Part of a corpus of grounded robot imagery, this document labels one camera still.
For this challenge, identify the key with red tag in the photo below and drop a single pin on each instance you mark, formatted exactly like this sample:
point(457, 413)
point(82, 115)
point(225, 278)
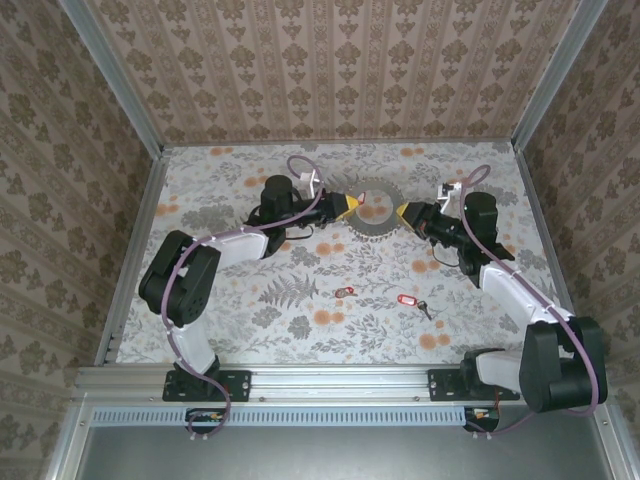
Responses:
point(361, 196)
point(345, 292)
point(407, 300)

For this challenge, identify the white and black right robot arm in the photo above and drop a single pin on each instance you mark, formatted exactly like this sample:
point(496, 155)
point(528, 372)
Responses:
point(515, 295)

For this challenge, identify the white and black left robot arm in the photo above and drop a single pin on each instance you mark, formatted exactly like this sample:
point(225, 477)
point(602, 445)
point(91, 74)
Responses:
point(235, 247)

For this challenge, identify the floral patterned table cover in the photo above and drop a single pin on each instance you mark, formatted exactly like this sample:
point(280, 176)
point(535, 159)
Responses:
point(225, 170)

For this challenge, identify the grey metal sheet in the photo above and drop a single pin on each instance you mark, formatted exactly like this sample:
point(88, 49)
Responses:
point(340, 455)

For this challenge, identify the thin aluminium rear rail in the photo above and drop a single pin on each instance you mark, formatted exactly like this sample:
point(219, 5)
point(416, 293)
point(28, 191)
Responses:
point(340, 144)

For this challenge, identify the aluminium side rail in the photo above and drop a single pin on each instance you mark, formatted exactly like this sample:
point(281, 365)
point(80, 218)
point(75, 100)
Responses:
point(540, 215)
point(135, 250)

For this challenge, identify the aluminium frame post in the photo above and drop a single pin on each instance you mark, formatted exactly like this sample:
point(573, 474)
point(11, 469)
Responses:
point(552, 75)
point(119, 75)

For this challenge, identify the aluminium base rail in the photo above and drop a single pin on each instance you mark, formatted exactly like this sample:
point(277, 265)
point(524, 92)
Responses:
point(340, 382)

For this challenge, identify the aluminium frame bar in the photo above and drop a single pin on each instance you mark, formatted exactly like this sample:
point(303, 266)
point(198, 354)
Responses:
point(612, 450)
point(70, 445)

